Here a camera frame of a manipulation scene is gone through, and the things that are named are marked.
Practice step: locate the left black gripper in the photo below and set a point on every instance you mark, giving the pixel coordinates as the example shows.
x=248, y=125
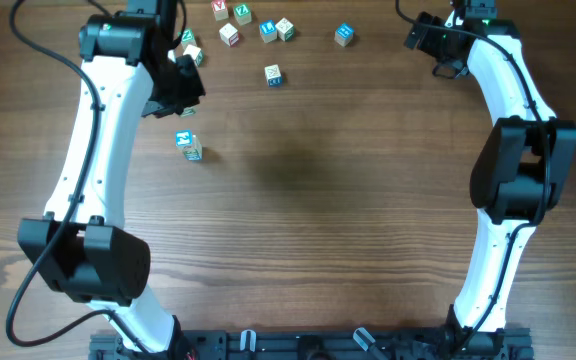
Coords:
x=196, y=91

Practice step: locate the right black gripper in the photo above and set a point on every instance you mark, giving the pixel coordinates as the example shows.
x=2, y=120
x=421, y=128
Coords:
x=425, y=44

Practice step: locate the blue K wooden block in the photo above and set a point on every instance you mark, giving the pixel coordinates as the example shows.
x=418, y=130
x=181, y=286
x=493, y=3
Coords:
x=184, y=138

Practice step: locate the green base tower block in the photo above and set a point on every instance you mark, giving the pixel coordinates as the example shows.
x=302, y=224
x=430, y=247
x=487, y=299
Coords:
x=193, y=154

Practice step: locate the green-sided picture block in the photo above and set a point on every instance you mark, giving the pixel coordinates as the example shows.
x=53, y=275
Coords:
x=285, y=29
x=189, y=111

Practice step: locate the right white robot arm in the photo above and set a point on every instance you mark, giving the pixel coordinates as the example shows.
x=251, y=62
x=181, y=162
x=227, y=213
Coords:
x=521, y=171

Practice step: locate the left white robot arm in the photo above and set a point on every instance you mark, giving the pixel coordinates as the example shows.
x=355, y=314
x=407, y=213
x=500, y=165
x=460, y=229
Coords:
x=129, y=70

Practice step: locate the plain green-sided wooden block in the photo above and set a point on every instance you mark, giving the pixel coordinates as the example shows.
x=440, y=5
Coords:
x=195, y=53

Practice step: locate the green N wooden block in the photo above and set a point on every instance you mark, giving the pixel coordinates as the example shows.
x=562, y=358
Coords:
x=188, y=38

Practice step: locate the red-sided wooden block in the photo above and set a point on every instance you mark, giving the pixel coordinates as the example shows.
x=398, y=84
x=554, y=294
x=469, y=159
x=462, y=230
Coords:
x=229, y=34

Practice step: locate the blue-sided picture block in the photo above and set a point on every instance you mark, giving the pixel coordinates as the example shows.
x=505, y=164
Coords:
x=273, y=75

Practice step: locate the red V wooden block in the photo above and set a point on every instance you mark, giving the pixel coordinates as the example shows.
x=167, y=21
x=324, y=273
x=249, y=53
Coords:
x=220, y=10

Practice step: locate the green Z wooden block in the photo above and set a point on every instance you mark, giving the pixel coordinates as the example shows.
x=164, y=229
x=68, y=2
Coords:
x=242, y=13

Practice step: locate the blue far right block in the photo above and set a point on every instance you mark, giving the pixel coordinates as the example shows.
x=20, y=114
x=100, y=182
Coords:
x=344, y=34

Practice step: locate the blue L wooden block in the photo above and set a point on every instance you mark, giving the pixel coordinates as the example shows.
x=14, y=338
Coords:
x=268, y=31

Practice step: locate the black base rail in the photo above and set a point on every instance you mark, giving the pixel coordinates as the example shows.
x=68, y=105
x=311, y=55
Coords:
x=412, y=343

